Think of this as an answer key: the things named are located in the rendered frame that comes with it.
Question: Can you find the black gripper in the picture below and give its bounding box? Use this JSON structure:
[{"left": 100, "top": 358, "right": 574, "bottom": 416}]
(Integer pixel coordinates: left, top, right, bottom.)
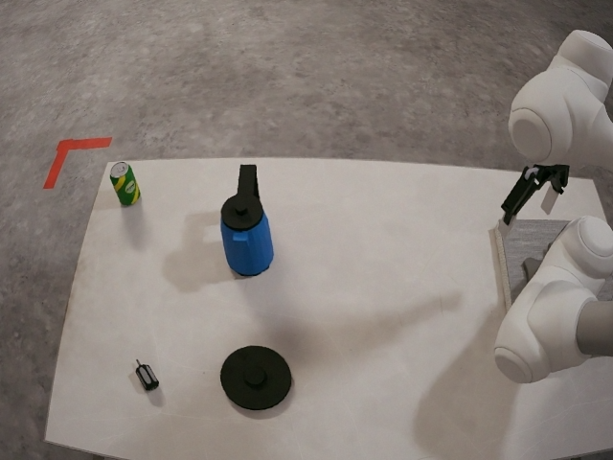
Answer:
[{"left": 497, "top": 164, "right": 570, "bottom": 239}]

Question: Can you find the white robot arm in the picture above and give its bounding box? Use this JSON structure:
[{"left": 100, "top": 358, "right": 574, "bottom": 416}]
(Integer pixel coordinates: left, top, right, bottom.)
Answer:
[{"left": 494, "top": 30, "right": 613, "bottom": 383}]

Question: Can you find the black round disc with center stud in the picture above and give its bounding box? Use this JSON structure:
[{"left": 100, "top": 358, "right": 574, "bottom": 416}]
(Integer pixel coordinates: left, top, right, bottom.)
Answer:
[{"left": 220, "top": 345, "right": 291, "bottom": 410}]

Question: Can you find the green drink can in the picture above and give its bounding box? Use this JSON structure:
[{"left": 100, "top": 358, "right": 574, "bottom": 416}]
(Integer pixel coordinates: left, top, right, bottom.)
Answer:
[{"left": 110, "top": 161, "right": 140, "bottom": 206}]

